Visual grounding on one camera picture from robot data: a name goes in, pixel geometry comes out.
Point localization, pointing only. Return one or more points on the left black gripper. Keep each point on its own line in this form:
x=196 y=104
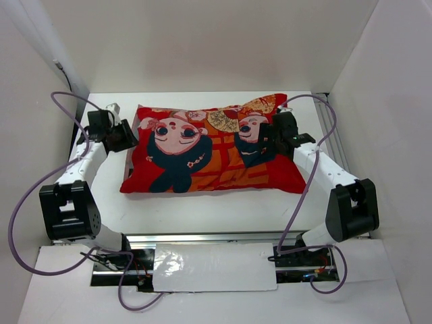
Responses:
x=129 y=138

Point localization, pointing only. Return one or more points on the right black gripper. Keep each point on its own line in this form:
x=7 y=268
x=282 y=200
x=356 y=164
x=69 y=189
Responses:
x=266 y=130

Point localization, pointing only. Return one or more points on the pink red printed pillowcase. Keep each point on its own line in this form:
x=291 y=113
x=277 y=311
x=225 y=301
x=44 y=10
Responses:
x=183 y=151

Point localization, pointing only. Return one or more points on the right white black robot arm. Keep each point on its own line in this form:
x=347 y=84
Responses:
x=352 y=203

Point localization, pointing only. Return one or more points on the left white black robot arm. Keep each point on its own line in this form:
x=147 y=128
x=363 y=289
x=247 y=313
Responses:
x=70 y=212

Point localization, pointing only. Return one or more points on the white cover plate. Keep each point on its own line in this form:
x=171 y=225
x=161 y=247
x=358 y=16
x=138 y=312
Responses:
x=228 y=267

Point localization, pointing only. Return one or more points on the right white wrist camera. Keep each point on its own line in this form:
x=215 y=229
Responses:
x=282 y=109

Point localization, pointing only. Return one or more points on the small wall cable plug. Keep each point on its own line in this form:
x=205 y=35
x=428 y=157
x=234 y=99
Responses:
x=61 y=69

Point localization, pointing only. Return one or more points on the aluminium rail front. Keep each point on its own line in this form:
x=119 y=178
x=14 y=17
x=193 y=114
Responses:
x=222 y=237

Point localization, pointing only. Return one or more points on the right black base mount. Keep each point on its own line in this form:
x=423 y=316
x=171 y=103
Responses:
x=300 y=267

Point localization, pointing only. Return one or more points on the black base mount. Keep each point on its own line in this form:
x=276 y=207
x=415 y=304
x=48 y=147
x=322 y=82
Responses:
x=300 y=267
x=108 y=268

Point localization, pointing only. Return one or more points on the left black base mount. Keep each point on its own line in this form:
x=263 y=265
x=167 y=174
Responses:
x=108 y=268

